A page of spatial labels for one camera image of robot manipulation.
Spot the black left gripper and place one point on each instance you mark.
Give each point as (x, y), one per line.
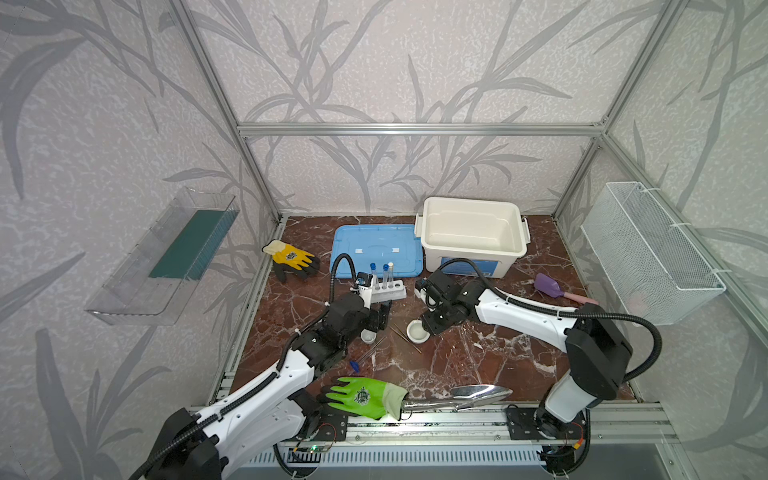
(377, 318)

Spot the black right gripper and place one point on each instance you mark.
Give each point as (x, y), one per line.
(437, 318)

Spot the white ceramic mortar bowl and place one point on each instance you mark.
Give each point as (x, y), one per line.
(416, 332)

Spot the thin metal tweezers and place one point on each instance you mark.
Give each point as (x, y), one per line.
(402, 335)

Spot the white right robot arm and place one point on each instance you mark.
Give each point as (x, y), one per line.
(597, 351)

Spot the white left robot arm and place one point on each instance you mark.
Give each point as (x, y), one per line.
(274, 406)

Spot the white test tube rack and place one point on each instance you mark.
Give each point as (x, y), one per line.
(392, 291)

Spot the blue plastic bin lid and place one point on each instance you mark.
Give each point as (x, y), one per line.
(380, 244)

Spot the white plastic storage bin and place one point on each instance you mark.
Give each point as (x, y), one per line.
(492, 234)

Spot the yellow black work glove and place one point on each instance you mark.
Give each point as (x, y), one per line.
(287, 259)

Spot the green work glove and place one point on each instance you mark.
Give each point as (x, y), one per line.
(365, 397)

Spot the purple pink plastic scoop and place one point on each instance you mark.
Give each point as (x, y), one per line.
(550, 287)

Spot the silver metal trowel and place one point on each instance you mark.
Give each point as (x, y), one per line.
(460, 398)

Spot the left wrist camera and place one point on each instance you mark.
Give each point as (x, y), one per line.
(365, 283)

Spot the clear plastic wall shelf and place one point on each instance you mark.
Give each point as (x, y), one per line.
(159, 276)

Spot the white wire mesh basket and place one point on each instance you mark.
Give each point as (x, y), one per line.
(651, 263)

